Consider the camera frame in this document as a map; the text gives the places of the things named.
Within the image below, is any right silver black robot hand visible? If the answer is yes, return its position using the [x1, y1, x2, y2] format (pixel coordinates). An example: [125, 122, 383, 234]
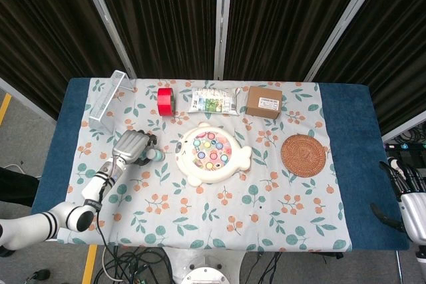
[369, 159, 426, 241]

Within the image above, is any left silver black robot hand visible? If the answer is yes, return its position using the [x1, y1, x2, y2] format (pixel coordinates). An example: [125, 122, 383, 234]
[111, 129, 159, 167]

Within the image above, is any teal toy hammer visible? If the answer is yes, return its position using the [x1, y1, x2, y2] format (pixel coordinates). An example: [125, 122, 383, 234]
[141, 148, 166, 163]

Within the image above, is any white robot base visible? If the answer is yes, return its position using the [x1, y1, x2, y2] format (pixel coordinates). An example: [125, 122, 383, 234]
[164, 245, 250, 284]

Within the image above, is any white fish-shaped toy game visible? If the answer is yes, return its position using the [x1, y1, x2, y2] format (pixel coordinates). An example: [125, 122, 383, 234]
[175, 122, 253, 187]

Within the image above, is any silver metal mesh rack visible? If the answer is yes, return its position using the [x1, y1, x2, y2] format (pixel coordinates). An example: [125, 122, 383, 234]
[88, 70, 138, 136]

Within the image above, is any red tape roll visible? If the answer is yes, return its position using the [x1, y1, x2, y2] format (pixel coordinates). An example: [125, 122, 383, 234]
[156, 87, 176, 118]

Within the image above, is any black power strip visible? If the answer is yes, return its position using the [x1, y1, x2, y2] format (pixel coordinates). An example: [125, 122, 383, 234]
[385, 142, 426, 151]

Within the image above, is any printed snack packet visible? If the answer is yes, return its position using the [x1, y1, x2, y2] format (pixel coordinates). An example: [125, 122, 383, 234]
[186, 86, 242, 116]

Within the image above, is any floral printed tablecloth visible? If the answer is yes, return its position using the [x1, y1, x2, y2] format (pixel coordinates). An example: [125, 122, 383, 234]
[56, 77, 353, 253]

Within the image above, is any blue table cover cloth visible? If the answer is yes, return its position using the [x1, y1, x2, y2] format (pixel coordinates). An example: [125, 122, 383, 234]
[31, 76, 411, 252]

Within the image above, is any round woven rattan coaster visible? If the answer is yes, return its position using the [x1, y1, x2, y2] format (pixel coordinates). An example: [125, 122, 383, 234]
[280, 133, 328, 177]

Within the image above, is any black partition panel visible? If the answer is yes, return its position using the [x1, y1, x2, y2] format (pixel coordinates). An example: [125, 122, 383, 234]
[223, 0, 372, 82]
[312, 0, 426, 136]
[0, 0, 116, 122]
[89, 0, 220, 80]

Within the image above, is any brown cardboard box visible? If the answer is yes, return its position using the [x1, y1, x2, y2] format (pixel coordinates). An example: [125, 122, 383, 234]
[245, 85, 284, 120]

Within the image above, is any white floor cable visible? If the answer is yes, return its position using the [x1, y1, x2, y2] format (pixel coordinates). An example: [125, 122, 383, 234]
[101, 246, 124, 282]

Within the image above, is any black floor cable bundle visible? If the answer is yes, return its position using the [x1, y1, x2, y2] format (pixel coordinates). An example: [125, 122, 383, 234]
[93, 245, 176, 284]

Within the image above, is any silver partition post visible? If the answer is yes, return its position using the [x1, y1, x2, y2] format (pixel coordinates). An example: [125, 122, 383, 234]
[303, 0, 390, 82]
[213, 0, 233, 81]
[75, 0, 137, 80]

